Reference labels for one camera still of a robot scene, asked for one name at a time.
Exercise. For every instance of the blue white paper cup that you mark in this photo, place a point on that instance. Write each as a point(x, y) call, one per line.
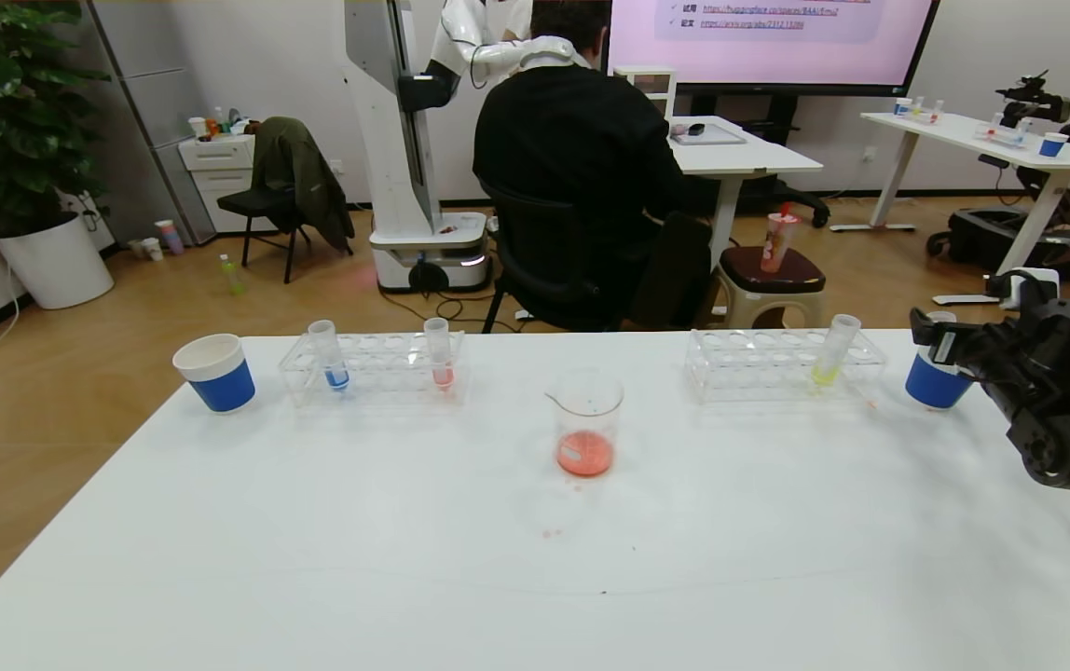
point(223, 387)
point(931, 387)

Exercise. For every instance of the clear acrylic test tube rack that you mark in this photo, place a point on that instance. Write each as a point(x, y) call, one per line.
point(759, 368)
point(386, 373)

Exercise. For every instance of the green plastic bottle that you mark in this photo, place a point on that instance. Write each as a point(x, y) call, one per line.
point(232, 277)

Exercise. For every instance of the clear glass beaker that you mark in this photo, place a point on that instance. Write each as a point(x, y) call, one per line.
point(584, 455)

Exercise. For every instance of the white neck massager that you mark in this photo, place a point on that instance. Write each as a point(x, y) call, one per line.
point(554, 51)

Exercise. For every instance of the grey flat tray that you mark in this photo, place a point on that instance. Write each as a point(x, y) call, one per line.
point(721, 137)

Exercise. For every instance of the person in black sweater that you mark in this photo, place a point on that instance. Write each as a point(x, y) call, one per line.
point(572, 149)

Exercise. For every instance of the olive green jacket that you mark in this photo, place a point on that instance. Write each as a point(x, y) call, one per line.
point(297, 168)

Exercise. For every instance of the black metal chair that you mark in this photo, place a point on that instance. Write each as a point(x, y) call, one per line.
point(251, 200)

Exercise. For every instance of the drink cup with red straw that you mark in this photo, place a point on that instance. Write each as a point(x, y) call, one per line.
point(777, 247)

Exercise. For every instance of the white drawer cabinet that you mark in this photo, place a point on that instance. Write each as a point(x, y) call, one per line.
point(218, 154)

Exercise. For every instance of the large display screen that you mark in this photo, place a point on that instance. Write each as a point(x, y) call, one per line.
point(777, 56)

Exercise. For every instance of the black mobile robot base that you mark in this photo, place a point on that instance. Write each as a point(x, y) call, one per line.
point(992, 238)

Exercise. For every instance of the white rectangular desk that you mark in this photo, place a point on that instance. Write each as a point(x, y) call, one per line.
point(749, 158)

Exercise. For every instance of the brown cushioned stool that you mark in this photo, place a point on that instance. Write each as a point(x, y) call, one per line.
point(740, 270)

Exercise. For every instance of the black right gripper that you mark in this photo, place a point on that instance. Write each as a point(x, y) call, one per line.
point(944, 348)

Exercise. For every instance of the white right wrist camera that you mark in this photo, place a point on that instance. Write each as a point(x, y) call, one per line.
point(1029, 284)

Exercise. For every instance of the yellow pigment test tube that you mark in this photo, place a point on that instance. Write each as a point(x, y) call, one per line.
point(826, 375)

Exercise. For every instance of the small white cup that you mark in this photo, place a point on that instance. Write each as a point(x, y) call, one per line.
point(151, 250)

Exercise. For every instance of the white humanoid robot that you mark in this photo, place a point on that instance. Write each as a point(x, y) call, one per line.
point(386, 93)

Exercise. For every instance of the pink pigment test tube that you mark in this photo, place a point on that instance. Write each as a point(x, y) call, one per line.
point(443, 376)

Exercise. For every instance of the pink drink cup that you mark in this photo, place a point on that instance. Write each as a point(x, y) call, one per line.
point(170, 240)

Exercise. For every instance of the tall grey cabinet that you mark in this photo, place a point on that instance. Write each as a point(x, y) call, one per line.
point(153, 93)

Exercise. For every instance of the blue pigment test tube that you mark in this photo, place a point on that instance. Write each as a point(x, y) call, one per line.
point(336, 376)

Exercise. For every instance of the white desk with T-legs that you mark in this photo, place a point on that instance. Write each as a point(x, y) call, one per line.
point(954, 130)

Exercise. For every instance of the black office chair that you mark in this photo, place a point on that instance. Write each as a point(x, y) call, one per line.
point(535, 270)

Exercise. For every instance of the white desktop drawer box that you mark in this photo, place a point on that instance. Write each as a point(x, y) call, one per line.
point(651, 84)

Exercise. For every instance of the black distant robot arm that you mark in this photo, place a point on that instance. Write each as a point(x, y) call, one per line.
point(1034, 93)

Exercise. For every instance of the small blue paper cup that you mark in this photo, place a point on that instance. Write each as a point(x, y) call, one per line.
point(1052, 147)

